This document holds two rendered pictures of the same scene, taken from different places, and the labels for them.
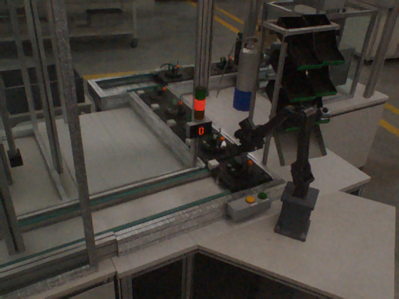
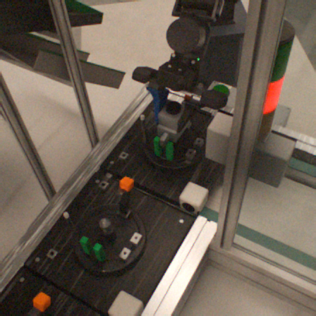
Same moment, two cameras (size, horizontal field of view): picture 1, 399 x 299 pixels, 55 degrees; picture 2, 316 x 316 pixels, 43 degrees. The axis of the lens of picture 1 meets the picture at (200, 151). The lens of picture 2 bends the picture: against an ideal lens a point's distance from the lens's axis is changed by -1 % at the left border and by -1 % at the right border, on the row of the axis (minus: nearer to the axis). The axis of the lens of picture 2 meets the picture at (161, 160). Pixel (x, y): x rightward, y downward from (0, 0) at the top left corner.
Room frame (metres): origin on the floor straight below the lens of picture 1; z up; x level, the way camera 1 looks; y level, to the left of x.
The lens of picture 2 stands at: (1.91, 0.28, 1.67)
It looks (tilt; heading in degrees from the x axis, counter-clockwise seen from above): 53 degrees down; 244
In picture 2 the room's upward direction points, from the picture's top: 4 degrees counter-clockwise
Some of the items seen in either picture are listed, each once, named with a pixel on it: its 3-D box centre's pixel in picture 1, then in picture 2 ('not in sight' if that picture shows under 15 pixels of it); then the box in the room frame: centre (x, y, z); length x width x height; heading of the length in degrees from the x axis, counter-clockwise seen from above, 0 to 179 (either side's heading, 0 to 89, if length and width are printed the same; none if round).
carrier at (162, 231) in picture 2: (214, 140); (106, 231); (1.86, -0.07, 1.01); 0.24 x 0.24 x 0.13; 32
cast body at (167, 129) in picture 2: (240, 154); (171, 120); (1.65, -0.20, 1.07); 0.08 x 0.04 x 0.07; 32
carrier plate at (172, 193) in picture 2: (239, 171); (174, 149); (1.65, -0.21, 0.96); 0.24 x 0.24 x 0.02; 32
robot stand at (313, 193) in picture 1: (296, 211); (217, 49); (1.36, -0.46, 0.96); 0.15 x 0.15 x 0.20; 68
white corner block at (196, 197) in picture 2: (213, 165); (193, 198); (1.68, -0.07, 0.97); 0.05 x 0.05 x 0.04; 32
